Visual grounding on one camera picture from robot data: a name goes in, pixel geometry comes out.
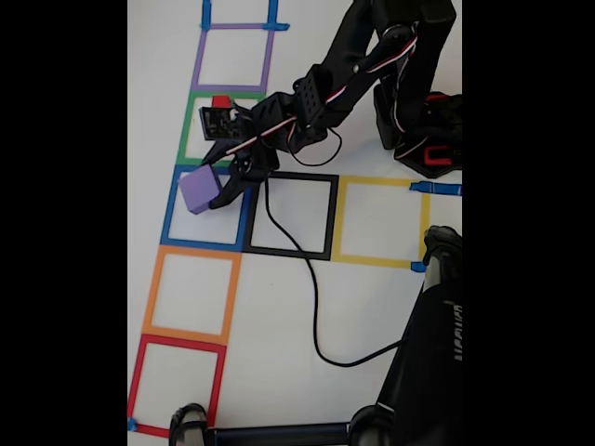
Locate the blue square frame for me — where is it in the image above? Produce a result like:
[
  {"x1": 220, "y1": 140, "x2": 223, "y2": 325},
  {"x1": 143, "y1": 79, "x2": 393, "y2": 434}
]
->
[{"x1": 160, "y1": 164, "x2": 256, "y2": 254}]

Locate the large purple square block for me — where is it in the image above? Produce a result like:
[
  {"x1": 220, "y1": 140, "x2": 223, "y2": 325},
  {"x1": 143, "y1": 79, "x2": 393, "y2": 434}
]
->
[{"x1": 178, "y1": 165, "x2": 223, "y2": 216}]

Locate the orange square frame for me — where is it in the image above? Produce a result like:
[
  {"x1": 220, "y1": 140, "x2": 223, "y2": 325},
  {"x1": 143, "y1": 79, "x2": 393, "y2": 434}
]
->
[{"x1": 142, "y1": 244, "x2": 244, "y2": 346}]

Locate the green square frame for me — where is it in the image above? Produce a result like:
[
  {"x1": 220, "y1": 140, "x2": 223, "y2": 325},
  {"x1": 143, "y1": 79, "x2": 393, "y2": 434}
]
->
[{"x1": 176, "y1": 90, "x2": 266, "y2": 169}]

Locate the yellow square frame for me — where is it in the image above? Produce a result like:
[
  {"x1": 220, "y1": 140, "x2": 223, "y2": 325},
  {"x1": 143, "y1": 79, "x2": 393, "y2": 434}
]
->
[{"x1": 330, "y1": 175, "x2": 431, "y2": 270}]

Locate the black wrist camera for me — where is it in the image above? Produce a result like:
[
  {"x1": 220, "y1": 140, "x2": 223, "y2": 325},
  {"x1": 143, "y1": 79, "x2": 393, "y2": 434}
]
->
[{"x1": 230, "y1": 147, "x2": 281, "y2": 183}]

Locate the purple square frame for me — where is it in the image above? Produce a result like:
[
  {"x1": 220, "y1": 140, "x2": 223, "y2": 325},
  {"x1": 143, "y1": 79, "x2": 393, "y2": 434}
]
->
[{"x1": 190, "y1": 22, "x2": 275, "y2": 94}]

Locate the black tripod stand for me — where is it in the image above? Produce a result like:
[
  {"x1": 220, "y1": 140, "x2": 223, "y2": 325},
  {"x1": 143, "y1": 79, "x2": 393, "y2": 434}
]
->
[{"x1": 168, "y1": 225, "x2": 463, "y2": 446}]

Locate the red square frame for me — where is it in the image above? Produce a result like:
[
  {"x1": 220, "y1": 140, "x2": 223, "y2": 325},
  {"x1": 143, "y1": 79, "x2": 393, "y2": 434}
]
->
[{"x1": 127, "y1": 333, "x2": 228, "y2": 439}]

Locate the black square frame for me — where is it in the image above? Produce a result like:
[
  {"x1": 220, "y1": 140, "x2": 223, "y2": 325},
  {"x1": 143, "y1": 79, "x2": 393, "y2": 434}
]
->
[{"x1": 241, "y1": 169, "x2": 339, "y2": 261}]

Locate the black camera cable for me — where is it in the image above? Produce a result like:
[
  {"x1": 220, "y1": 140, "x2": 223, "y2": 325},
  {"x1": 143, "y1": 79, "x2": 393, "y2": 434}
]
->
[{"x1": 263, "y1": 176, "x2": 411, "y2": 368}]

